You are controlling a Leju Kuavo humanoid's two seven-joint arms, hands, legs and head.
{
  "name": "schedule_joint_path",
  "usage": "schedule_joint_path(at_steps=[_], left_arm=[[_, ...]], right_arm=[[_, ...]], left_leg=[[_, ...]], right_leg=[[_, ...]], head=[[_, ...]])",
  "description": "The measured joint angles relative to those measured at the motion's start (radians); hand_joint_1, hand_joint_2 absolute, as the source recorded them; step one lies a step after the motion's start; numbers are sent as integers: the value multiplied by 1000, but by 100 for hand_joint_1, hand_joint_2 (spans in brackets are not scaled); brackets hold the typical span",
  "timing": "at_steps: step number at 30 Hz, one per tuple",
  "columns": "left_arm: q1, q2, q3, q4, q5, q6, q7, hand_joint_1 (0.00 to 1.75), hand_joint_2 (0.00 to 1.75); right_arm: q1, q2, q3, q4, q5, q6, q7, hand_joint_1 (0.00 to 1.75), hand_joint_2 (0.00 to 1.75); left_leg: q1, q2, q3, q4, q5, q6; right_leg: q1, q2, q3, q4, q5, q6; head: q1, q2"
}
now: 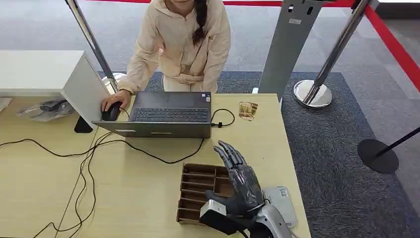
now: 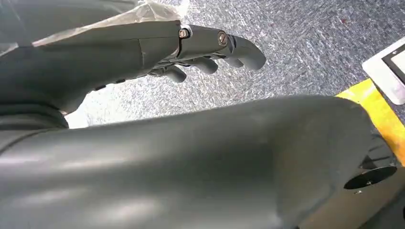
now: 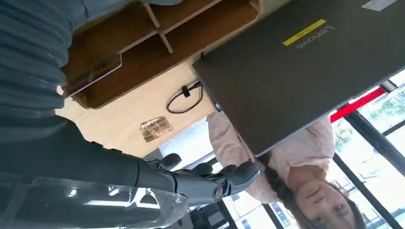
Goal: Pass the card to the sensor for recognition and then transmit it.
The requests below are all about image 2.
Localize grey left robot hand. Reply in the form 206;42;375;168
0;20;405;229

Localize clear plastic film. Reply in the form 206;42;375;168
0;0;191;57

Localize white device with dark screen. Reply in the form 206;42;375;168
362;35;405;105

